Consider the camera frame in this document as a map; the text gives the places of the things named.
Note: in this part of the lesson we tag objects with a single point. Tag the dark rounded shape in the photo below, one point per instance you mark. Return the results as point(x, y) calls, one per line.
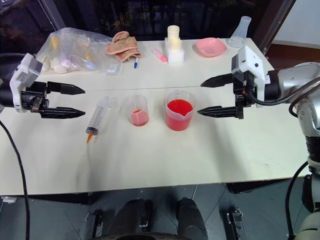
point(191, 217)

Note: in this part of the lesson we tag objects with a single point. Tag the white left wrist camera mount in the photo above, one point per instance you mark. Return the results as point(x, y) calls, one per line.
point(23, 72)

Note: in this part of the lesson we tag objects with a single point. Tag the large beaker with red liquid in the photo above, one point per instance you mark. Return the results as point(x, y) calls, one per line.
point(179, 112)

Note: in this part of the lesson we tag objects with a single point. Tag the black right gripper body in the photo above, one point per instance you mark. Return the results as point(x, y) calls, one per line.
point(246, 85)

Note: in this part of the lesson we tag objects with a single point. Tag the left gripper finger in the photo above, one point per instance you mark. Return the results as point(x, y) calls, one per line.
point(66, 89)
point(62, 113)

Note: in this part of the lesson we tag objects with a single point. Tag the small beaker with red liquid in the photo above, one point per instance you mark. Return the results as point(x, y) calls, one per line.
point(138, 115)

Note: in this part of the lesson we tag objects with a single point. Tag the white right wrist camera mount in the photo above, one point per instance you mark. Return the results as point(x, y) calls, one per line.
point(251, 60)

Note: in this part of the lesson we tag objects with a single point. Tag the pink beige towel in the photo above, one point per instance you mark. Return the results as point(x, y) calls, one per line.
point(122, 46)

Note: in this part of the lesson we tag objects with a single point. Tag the pink plastic bowl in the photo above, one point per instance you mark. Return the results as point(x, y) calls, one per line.
point(210, 47)

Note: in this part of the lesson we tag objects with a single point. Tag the clear plastic syringe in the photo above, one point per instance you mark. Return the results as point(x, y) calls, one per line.
point(98, 116)

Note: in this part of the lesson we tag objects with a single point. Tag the metal table leg bracket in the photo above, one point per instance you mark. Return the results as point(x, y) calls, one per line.
point(93, 222)
point(235, 222)

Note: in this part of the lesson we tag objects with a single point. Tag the tall cream plastic bottle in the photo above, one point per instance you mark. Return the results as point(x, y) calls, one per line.
point(174, 32)

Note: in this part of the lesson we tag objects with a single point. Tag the white blue pen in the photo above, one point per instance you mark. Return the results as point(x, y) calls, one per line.
point(136, 63)

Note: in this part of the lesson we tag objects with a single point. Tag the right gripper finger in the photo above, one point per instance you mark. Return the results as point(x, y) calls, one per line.
point(220, 81)
point(220, 111)

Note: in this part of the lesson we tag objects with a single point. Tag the clear plastic bag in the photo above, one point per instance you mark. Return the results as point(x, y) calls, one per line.
point(72, 47)

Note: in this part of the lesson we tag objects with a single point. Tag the small clear sachet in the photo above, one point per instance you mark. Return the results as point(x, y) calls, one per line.
point(113, 69)

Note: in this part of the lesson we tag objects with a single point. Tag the clear conical flask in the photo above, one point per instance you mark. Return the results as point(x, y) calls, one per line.
point(241, 32)

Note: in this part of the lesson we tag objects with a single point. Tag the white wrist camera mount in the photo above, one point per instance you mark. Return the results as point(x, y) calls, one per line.
point(251, 60)
point(23, 72)

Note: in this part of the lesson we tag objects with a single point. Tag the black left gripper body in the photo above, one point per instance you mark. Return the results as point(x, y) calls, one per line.
point(35, 96)

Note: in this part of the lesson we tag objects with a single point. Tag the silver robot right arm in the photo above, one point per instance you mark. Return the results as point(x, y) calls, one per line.
point(295, 77)

